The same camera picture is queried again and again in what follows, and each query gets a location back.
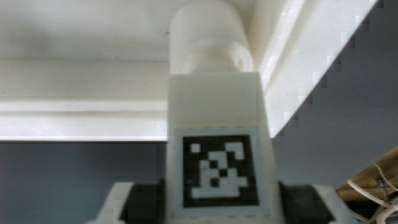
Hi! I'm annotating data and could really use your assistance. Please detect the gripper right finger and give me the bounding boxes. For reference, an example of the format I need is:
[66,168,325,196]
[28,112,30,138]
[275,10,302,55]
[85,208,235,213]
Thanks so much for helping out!
[279,183,361,224]

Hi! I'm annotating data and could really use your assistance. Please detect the white L-shaped fence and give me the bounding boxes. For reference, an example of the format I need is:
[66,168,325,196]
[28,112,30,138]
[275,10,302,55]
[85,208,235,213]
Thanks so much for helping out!
[259,0,377,137]

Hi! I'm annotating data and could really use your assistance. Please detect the white square tabletop part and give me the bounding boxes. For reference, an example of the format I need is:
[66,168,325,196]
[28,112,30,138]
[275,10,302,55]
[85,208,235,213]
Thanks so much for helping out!
[0,0,192,141]

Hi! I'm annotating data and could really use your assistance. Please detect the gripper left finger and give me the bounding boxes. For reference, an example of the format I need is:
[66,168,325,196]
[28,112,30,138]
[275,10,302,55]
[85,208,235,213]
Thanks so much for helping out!
[87,182,165,224]

